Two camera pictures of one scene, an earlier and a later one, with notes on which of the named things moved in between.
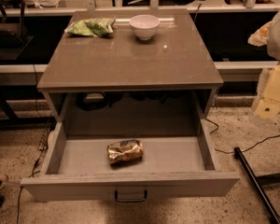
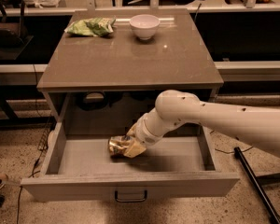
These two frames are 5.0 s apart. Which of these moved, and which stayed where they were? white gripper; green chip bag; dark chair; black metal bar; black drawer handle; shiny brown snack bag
Moved: shiny brown snack bag; white gripper
Stayed: black metal bar; black drawer handle; dark chair; green chip bag
